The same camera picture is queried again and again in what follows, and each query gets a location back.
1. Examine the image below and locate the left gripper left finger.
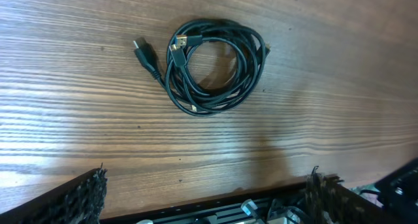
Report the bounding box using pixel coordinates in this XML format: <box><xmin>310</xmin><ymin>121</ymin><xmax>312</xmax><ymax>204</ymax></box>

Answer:
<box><xmin>1</xmin><ymin>167</ymin><xmax>107</xmax><ymax>224</ymax></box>

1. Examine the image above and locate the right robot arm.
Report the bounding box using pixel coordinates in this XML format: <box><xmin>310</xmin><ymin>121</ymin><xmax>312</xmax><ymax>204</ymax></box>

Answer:
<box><xmin>360</xmin><ymin>158</ymin><xmax>417</xmax><ymax>223</ymax></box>

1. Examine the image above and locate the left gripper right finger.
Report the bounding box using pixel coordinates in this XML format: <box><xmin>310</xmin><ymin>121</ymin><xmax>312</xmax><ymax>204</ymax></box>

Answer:
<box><xmin>305</xmin><ymin>167</ymin><xmax>397</xmax><ymax>224</ymax></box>

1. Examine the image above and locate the black usb cable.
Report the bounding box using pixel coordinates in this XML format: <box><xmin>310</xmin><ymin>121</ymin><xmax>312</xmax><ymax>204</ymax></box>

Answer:
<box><xmin>165</xmin><ymin>21</ymin><xmax>262</xmax><ymax>117</ymax></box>
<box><xmin>133</xmin><ymin>20</ymin><xmax>265</xmax><ymax>117</ymax></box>
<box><xmin>168</xmin><ymin>20</ymin><xmax>272</xmax><ymax>116</ymax></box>

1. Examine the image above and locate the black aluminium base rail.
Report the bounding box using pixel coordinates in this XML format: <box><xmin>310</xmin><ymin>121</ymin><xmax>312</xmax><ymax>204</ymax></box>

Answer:
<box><xmin>100</xmin><ymin>182</ymin><xmax>312</xmax><ymax>224</ymax></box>

